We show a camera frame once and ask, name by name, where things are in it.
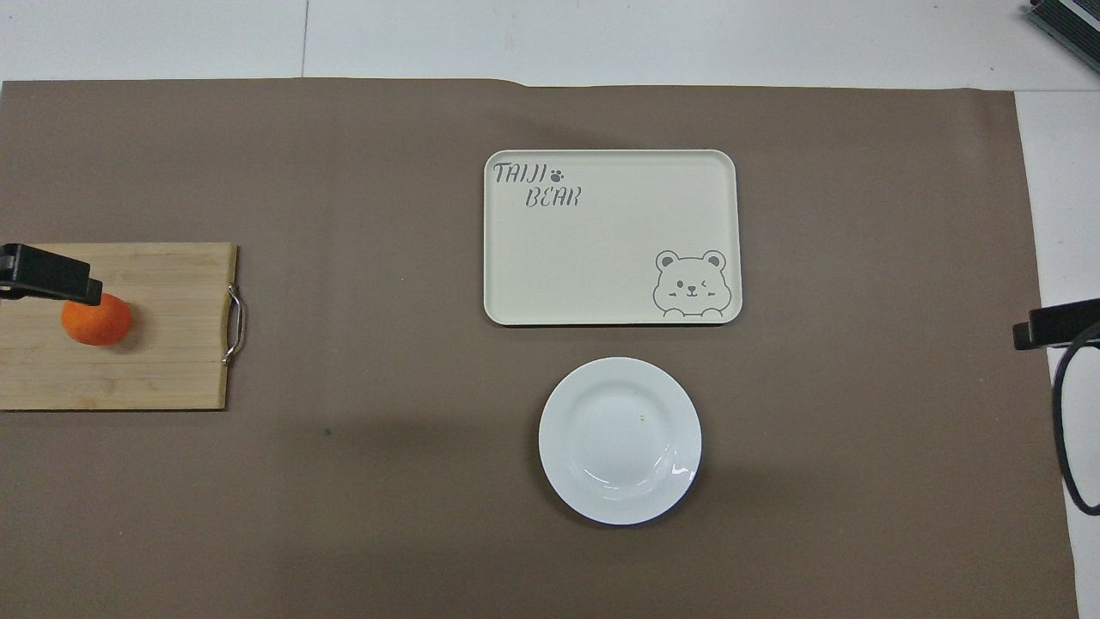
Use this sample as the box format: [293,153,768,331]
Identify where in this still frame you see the white round plate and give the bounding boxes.
[538,357,703,526]

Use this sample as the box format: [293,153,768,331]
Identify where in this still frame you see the orange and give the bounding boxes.
[60,292,133,347]

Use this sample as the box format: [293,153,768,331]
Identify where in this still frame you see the cream tray with bear print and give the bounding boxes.
[483,150,743,327]

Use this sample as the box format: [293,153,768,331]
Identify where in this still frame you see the black stand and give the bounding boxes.
[1025,0,1100,75]

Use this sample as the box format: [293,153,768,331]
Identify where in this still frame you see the bamboo cutting board, metal handle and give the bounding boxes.
[0,242,248,412]

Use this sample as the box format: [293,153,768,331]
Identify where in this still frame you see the black cable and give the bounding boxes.
[1052,321,1100,517]

